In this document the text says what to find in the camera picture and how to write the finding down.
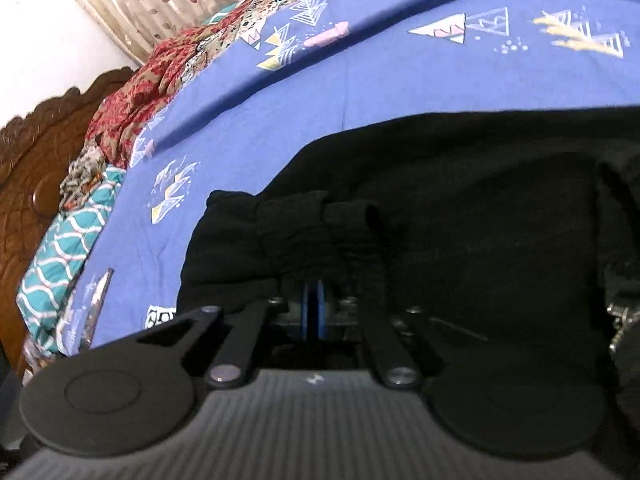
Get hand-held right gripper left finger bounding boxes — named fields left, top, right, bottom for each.
left=135, top=279, right=314, bottom=388

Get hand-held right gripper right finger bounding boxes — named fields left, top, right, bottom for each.
left=313, top=279, right=453, bottom=391

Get black pants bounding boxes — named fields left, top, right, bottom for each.
left=176, top=105, right=640, bottom=411

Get teal wave-pattern pillow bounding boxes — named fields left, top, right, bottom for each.
left=16, top=165, right=128, bottom=358

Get blue printed bedsheet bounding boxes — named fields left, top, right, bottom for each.
left=55, top=0, right=640, bottom=356

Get red patterned cloth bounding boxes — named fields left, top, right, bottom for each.
left=84, top=0, right=376, bottom=168

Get carved wooden headboard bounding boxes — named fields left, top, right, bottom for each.
left=0, top=66, right=137, bottom=386

